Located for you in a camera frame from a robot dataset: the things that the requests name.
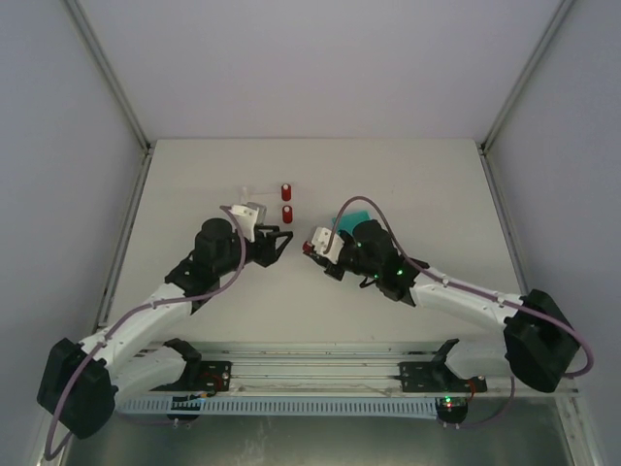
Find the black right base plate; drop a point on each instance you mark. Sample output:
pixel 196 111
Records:
pixel 419 377

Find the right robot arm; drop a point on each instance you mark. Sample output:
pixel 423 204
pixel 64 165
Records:
pixel 528 336

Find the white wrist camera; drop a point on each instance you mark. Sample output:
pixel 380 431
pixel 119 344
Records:
pixel 248 216
pixel 327 244

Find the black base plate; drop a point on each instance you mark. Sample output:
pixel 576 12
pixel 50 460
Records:
pixel 419 377
pixel 212 376

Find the right aluminium corner post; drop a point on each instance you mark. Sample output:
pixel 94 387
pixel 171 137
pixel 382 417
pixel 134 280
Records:
pixel 549 33

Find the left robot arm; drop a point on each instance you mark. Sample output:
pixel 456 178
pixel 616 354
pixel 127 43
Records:
pixel 84 382

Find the teal plastic bin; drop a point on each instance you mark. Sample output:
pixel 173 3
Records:
pixel 350 220

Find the aluminium mounting rail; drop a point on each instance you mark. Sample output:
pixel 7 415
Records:
pixel 322 368

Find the white peg fixture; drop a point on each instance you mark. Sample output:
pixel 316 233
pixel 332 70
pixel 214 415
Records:
pixel 260 194

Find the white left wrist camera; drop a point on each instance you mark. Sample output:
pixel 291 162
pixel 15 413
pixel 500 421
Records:
pixel 248 216

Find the left aluminium corner post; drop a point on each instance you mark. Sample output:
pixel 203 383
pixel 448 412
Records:
pixel 95 49

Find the slotted cable duct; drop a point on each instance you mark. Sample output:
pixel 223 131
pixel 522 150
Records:
pixel 168 405

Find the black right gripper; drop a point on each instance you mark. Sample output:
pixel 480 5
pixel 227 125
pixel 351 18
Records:
pixel 343 262

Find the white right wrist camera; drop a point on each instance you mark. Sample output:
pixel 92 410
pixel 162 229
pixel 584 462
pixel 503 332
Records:
pixel 327 244

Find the aluminium corner post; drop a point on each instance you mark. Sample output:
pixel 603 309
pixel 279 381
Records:
pixel 95 49
pixel 549 33

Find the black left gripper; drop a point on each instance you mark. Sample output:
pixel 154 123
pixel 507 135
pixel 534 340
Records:
pixel 265 245

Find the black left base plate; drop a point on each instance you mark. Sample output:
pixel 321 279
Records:
pixel 212 376

